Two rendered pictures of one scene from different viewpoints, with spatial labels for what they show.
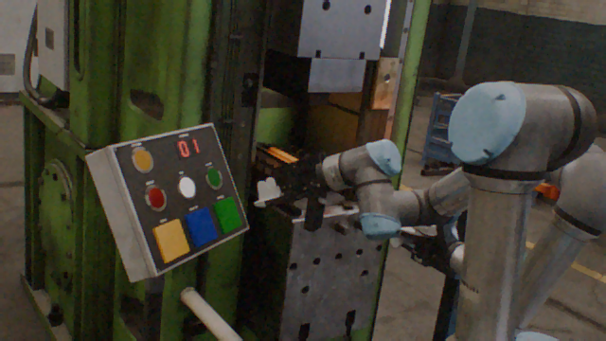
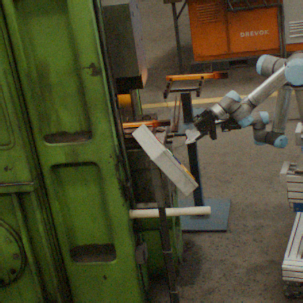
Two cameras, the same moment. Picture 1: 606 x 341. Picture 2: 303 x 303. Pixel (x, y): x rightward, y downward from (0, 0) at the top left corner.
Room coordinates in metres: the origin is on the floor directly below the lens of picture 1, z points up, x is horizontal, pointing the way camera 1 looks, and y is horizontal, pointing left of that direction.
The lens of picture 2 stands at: (-0.79, 2.19, 2.54)
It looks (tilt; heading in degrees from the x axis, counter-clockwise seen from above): 25 degrees down; 321
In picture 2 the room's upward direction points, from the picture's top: 10 degrees counter-clockwise
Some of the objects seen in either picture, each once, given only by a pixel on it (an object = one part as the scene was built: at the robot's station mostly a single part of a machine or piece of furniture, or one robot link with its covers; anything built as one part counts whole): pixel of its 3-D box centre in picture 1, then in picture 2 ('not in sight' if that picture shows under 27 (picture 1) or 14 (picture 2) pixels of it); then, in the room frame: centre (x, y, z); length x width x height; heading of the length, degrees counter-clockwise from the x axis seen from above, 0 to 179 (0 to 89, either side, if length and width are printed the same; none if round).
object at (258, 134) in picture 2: not in sight; (262, 135); (1.25, -0.46, 0.88); 0.11 x 0.08 x 0.11; 173
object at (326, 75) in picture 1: (294, 62); (108, 77); (1.89, 0.06, 1.32); 0.42 x 0.20 x 0.10; 38
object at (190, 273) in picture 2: not in sight; (180, 263); (1.69, -0.10, 0.01); 0.58 x 0.39 x 0.01; 128
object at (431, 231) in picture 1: (438, 249); (230, 122); (1.39, -0.36, 0.97); 0.12 x 0.08 x 0.09; 38
